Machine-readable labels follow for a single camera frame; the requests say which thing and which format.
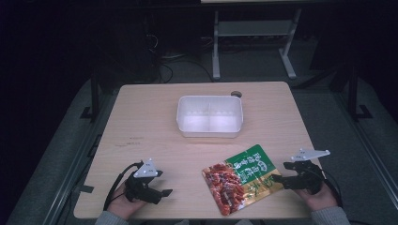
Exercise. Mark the black metal stand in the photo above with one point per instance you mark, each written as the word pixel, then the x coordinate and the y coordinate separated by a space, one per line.
pixel 94 97
pixel 353 93

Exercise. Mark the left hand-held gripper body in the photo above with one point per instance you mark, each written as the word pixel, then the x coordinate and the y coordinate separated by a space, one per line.
pixel 142 187

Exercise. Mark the person's right hand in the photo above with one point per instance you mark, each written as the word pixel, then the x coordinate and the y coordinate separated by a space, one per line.
pixel 319 200

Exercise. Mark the white plastic container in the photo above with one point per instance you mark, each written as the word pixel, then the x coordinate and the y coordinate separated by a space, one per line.
pixel 209 117

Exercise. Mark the round grey table grommet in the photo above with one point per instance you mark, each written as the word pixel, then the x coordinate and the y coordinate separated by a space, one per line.
pixel 236 93

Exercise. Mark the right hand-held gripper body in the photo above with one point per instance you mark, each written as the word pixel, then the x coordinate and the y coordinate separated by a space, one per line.
pixel 308 175

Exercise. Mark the white metal table frame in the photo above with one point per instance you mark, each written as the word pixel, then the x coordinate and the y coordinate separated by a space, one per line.
pixel 250 28

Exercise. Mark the person's left hand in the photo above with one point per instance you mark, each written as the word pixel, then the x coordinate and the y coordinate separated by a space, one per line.
pixel 123 204

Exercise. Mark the red and green snack packet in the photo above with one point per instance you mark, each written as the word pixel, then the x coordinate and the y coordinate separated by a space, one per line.
pixel 241 179

